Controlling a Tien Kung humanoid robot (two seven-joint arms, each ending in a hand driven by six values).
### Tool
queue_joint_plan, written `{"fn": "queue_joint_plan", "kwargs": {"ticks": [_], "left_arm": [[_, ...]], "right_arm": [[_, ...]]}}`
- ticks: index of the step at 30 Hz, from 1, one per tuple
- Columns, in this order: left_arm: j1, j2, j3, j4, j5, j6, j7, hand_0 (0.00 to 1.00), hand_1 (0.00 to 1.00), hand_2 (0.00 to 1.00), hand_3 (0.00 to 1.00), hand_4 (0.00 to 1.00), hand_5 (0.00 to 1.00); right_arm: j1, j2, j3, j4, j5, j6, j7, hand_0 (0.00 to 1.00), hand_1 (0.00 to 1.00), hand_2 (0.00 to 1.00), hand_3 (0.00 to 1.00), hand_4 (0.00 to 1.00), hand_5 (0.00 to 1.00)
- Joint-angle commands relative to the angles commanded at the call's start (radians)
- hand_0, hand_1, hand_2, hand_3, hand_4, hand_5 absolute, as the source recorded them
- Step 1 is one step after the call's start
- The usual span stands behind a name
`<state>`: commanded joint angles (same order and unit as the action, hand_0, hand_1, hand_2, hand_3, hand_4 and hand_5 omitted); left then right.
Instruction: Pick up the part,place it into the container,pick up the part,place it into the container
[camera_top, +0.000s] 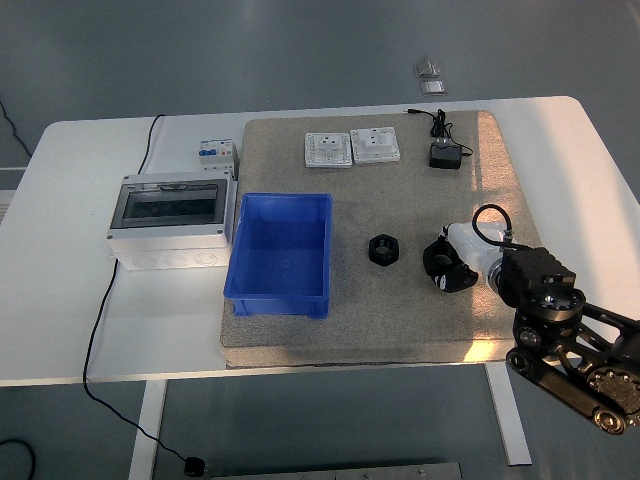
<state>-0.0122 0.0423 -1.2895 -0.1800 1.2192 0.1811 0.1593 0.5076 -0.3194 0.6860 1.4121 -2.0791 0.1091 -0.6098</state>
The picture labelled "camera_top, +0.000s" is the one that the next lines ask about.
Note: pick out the blue plastic box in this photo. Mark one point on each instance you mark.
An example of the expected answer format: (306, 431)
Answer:
(280, 250)

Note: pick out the white and black right hand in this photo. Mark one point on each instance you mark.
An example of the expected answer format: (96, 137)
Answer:
(475, 245)

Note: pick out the white wall socket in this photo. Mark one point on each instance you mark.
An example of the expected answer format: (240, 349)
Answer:
(375, 146)
(327, 150)

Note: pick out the white and blue circuit breaker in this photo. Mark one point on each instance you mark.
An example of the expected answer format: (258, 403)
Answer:
(215, 152)

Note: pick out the white distribution box, clear lid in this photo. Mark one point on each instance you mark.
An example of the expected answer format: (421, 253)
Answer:
(170, 245)

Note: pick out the open metal floor socket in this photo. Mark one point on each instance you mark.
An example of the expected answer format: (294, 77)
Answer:
(425, 66)

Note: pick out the grey-brown mat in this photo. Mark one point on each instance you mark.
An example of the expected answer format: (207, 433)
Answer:
(400, 325)

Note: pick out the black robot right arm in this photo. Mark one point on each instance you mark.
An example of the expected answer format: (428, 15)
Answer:
(540, 270)

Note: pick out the white table leg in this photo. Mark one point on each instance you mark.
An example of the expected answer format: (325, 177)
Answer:
(505, 415)
(147, 430)

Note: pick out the closed metal floor socket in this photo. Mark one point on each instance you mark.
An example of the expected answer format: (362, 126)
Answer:
(432, 88)

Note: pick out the grey metal plate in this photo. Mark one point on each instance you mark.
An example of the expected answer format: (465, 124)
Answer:
(335, 472)

